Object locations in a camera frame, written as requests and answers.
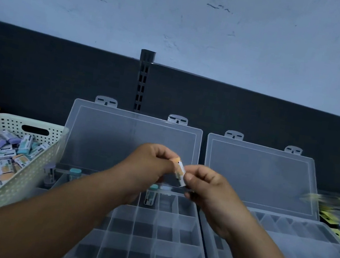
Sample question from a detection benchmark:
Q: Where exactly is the orange-capped white small tube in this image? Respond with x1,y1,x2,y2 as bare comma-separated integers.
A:
166,155,191,188

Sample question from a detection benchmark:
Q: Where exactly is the heap of yellow blue packets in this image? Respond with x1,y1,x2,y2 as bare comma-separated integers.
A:
296,188,340,242

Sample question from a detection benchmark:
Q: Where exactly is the person's left hand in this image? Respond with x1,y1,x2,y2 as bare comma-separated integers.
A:
112,138,184,214

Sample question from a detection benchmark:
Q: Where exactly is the person's right hand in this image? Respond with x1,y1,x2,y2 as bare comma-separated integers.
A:
174,163,259,243

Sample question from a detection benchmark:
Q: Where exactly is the white perforated plastic basket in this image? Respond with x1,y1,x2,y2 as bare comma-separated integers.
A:
0,112,71,242

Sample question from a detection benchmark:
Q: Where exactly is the narrow black shelf back panel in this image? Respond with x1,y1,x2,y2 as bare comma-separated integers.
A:
134,62,340,195

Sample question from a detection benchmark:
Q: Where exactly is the black slotted shelf upright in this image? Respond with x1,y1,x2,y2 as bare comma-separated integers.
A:
131,49,157,114

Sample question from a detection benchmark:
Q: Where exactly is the wide black shelf back panel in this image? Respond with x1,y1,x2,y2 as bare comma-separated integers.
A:
0,19,146,141

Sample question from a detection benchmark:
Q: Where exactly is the person's left forearm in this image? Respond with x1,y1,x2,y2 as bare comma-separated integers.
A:
0,151,137,258

